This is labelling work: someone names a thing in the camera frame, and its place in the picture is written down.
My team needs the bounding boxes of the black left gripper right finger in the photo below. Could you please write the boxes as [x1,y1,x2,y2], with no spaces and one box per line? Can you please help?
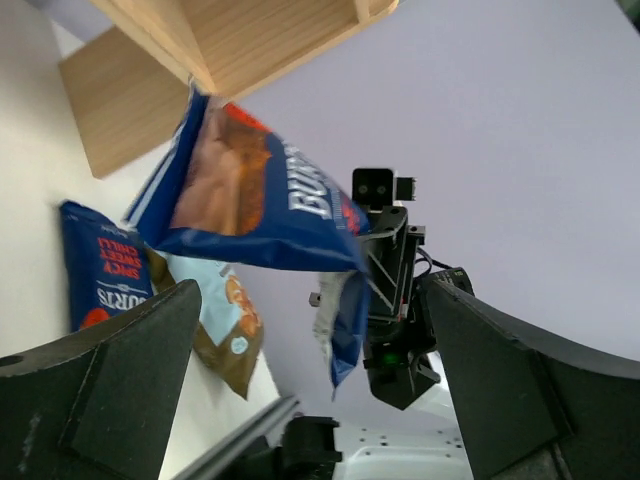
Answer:
[426,281,639,479]

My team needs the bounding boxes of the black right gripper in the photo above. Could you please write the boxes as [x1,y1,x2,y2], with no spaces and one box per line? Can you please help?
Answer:
[360,205,440,410]

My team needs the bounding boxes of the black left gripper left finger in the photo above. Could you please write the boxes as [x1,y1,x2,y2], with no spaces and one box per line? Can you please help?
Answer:
[1,280,201,479]

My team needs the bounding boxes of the blue spicy chilli bag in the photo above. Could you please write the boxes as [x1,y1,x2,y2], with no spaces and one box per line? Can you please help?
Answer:
[59,200,154,332]
[124,89,371,386]

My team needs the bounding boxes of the blue spicy chilli bag front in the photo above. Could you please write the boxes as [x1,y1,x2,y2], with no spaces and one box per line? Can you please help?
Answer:
[124,89,371,386]

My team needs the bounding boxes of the light blue cassava chips bag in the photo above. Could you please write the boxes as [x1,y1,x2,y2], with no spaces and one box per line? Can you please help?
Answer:
[145,248,264,399]

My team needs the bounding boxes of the wooden two-tier shelf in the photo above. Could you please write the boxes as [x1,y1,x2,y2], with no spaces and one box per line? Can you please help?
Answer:
[59,0,398,178]

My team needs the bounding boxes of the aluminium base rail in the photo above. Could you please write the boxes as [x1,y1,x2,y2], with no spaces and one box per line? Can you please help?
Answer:
[173,396,300,480]

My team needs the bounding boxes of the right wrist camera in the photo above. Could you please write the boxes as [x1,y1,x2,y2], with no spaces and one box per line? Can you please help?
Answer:
[352,167,416,211]

